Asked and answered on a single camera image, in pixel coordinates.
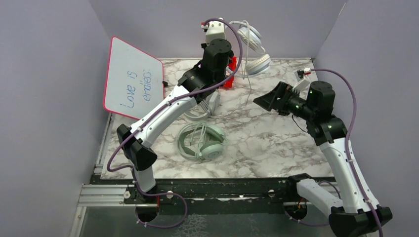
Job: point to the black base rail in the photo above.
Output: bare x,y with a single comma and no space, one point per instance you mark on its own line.
177,197

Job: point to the white headphones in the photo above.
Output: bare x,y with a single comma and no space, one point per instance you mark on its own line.
251,38

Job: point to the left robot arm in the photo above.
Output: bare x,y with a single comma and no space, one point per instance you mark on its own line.
192,88

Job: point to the pink framed whiteboard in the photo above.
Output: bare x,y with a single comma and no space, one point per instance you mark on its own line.
134,80

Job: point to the grey white gaming headset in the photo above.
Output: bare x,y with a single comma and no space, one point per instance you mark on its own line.
208,105

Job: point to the green headphones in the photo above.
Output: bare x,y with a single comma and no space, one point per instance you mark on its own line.
200,141

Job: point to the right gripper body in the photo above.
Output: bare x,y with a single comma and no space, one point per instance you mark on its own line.
294,103

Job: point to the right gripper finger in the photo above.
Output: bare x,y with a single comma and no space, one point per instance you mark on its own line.
274,106
273,95

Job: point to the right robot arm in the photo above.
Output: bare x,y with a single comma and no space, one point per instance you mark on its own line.
356,211

